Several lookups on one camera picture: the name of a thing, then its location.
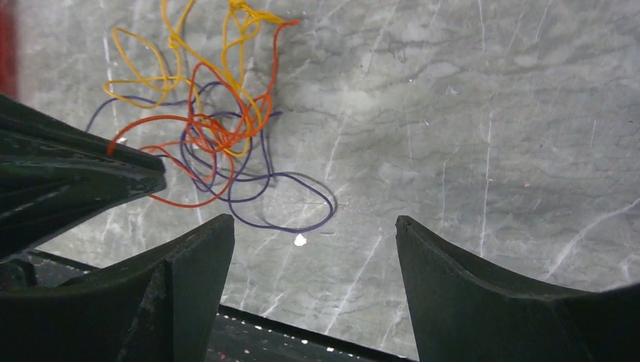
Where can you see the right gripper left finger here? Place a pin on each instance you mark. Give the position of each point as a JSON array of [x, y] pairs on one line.
[[159, 305]]

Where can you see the red flat bin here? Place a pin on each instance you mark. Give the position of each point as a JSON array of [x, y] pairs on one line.
[[8, 49]]

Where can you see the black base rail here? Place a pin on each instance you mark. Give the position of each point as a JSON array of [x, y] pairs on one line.
[[237, 335]]

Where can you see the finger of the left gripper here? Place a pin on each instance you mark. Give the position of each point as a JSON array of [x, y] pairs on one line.
[[25, 121], [39, 203]]

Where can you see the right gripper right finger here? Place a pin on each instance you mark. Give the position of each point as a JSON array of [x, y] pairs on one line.
[[465, 308]]

